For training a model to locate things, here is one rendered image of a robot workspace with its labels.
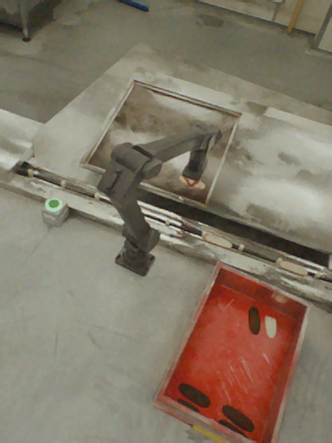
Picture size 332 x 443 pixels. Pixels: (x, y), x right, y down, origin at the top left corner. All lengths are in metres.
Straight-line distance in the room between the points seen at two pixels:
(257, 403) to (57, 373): 0.57
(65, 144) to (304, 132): 1.01
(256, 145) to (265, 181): 0.18
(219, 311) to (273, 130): 0.83
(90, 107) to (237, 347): 1.26
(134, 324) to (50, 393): 0.31
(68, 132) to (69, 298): 0.80
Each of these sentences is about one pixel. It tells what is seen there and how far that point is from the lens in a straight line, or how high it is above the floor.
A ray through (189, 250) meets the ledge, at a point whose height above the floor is 0.86.
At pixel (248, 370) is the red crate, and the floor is 0.82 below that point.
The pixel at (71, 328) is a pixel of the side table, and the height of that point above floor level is 0.82.
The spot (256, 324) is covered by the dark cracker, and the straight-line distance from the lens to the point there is 1.36.
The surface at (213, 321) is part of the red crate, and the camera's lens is 1.34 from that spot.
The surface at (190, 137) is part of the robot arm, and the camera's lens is 1.18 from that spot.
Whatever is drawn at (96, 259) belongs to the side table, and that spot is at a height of 0.82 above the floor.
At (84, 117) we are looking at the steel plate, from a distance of 1.93.
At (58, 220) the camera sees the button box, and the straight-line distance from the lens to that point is 1.46.
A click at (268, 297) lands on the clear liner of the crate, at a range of 1.37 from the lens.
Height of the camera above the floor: 2.01
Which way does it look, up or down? 51 degrees down
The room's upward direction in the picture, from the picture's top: 11 degrees clockwise
